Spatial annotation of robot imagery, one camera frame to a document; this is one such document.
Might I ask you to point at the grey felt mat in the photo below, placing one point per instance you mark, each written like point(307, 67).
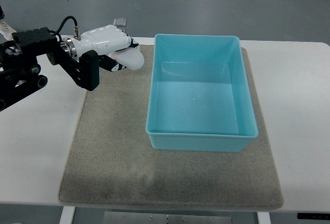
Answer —
point(112, 162)

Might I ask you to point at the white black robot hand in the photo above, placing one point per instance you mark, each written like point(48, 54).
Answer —
point(103, 40)

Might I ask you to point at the white plush rabbit toy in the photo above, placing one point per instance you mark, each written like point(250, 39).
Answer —
point(130, 57)

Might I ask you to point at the blue plastic box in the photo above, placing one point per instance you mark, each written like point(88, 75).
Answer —
point(199, 96)

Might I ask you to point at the white table leg right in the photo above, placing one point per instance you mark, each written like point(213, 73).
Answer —
point(263, 217)

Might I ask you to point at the black table control panel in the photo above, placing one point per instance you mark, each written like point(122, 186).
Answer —
point(313, 216)

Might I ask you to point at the white table leg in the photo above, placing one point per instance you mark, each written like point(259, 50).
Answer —
point(263, 217)
point(67, 215)

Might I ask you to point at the white table leg left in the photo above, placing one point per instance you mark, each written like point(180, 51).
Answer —
point(67, 215)

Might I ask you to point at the metal table base plate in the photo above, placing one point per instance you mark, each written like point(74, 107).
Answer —
point(126, 217)

